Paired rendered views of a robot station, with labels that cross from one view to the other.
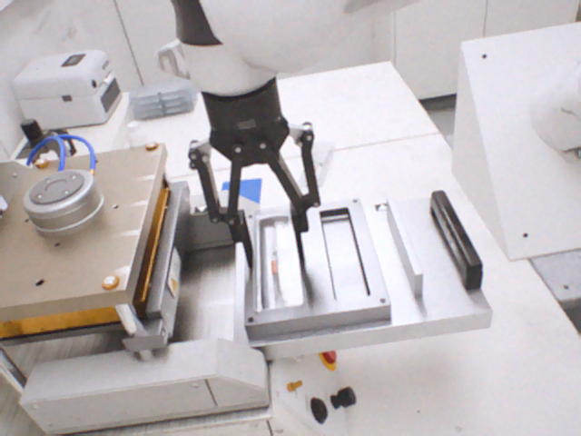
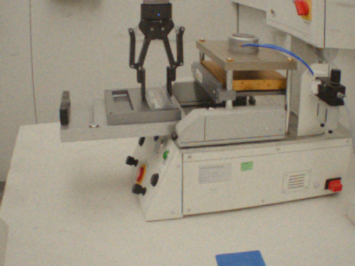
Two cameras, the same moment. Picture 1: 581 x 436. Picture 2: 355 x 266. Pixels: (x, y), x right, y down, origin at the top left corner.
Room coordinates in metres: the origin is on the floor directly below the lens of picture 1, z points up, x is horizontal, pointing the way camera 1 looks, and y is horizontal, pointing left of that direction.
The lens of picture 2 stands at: (1.52, -0.15, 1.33)
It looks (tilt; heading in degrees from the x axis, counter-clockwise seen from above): 22 degrees down; 167
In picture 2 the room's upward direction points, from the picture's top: straight up
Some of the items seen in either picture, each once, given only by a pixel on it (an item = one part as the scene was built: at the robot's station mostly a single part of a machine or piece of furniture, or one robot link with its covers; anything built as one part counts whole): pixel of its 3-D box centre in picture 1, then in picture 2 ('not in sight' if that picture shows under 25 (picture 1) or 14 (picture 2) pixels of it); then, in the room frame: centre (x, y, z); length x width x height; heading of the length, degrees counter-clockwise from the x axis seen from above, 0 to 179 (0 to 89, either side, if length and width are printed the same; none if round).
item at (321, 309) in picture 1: (310, 261); (139, 103); (0.46, -0.01, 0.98); 0.20 x 0.17 x 0.03; 178
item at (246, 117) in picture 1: (247, 123); (156, 21); (0.47, 0.03, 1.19); 0.08 x 0.08 x 0.09
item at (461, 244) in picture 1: (454, 235); (64, 106); (0.46, -0.19, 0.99); 0.15 x 0.02 x 0.04; 178
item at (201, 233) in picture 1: (182, 223); (229, 125); (0.61, 0.17, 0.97); 0.26 x 0.05 x 0.07; 88
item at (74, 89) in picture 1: (70, 89); not in sight; (1.47, 0.61, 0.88); 0.25 x 0.20 x 0.17; 84
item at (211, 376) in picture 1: (151, 384); (202, 90); (0.33, 0.19, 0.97); 0.25 x 0.05 x 0.07; 88
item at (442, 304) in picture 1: (347, 262); (120, 109); (0.46, -0.06, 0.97); 0.30 x 0.22 x 0.08; 88
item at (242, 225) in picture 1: (246, 239); (168, 81); (0.47, 0.07, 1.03); 0.03 x 0.01 x 0.07; 178
